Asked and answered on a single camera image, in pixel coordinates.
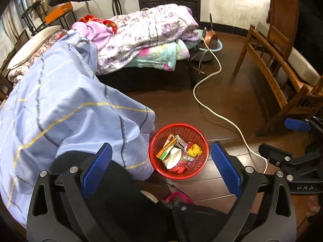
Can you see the purple floral quilt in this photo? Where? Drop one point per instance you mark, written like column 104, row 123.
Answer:
column 141, row 30

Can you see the red plastic waste basket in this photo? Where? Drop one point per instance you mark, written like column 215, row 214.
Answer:
column 179, row 169

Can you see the green pink patterned blanket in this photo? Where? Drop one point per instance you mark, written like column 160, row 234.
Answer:
column 161, row 55

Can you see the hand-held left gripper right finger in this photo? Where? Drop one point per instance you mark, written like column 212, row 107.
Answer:
column 225, row 171

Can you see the pink plastic item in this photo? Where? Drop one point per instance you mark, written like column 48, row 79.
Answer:
column 176, row 196

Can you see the white seat cushion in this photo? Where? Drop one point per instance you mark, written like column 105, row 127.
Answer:
column 302, row 65

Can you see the person's black clothing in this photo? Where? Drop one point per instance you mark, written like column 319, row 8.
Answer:
column 121, row 196

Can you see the cream pillow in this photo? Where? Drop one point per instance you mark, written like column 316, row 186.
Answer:
column 35, row 46

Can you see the folded brown floral quilt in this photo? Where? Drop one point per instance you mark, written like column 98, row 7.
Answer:
column 22, row 73

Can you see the white paper cup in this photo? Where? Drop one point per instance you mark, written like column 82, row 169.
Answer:
column 174, row 157

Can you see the purple garment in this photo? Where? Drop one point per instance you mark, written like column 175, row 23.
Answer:
column 98, row 35

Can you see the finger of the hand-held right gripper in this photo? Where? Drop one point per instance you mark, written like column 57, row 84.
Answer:
column 297, row 124
column 275, row 156

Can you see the yellow ribbon bow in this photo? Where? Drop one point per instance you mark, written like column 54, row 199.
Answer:
column 194, row 150

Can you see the red blanket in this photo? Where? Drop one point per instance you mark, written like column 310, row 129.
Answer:
column 88, row 19

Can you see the person's right hand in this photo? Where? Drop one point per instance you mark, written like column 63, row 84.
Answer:
column 314, row 206

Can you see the orange box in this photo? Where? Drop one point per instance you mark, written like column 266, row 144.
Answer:
column 59, row 11

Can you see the black metal chair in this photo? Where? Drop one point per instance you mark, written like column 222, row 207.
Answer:
column 35, row 10

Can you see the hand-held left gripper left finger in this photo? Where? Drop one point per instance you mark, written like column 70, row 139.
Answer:
column 97, row 169

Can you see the slatted wooden chair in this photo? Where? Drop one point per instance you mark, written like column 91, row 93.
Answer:
column 277, row 80

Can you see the blue plastic basin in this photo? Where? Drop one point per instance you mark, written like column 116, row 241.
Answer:
column 214, row 54

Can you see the blue checkered blanket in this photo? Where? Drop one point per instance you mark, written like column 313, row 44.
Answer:
column 63, row 111

